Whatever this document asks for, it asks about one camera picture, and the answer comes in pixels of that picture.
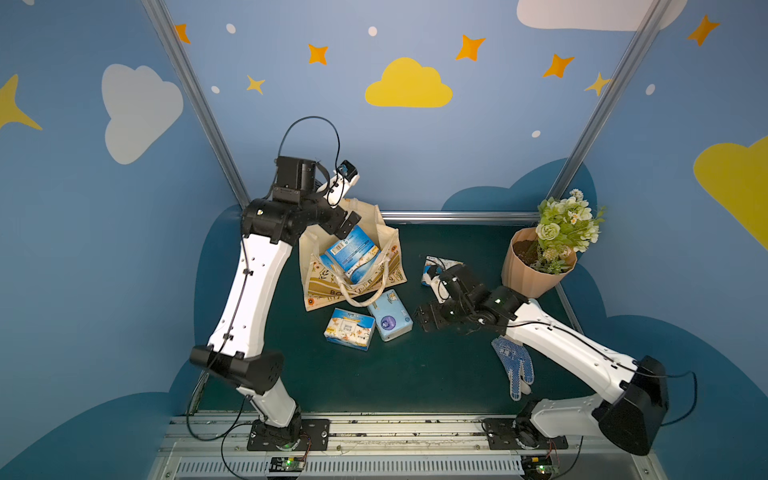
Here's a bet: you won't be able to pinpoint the light blue tissue pack purple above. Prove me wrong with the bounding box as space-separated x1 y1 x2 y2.
367 289 413 342

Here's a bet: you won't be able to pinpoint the beige canvas tote bag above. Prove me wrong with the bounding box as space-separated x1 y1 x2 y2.
299 199 407 311

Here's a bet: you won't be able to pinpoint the tissue pack cream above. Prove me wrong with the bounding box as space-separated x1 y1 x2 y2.
421 255 462 286
324 308 375 351

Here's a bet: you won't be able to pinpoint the tissue pack cream top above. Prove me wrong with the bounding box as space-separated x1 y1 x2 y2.
421 255 462 286

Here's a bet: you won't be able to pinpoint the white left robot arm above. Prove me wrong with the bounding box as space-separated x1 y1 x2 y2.
190 156 360 450

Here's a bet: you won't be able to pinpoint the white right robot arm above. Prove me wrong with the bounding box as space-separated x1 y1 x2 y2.
415 263 669 456

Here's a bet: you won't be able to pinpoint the blue dotted work glove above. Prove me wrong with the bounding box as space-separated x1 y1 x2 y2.
491 337 535 401

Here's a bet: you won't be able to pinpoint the potted green white flowers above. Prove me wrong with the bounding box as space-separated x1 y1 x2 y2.
501 189 604 299

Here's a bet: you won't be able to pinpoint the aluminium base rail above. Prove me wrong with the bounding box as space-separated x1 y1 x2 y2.
148 411 666 479

